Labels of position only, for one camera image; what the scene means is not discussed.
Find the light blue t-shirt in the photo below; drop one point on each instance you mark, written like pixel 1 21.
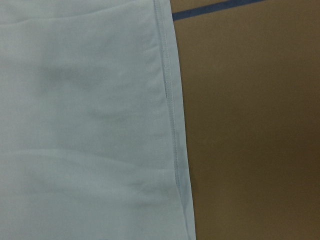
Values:
pixel 92 125

